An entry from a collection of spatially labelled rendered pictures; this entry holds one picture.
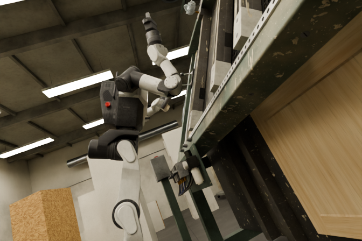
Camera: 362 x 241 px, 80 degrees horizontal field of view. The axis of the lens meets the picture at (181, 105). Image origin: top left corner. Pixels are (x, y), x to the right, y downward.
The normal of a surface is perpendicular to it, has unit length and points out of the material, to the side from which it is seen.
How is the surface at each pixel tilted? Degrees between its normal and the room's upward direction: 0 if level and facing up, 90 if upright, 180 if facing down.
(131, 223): 90
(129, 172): 111
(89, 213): 90
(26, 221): 90
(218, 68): 90
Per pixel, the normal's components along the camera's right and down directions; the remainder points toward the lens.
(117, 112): 0.15, -0.26
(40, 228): -0.21, -0.29
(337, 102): -0.91, 0.29
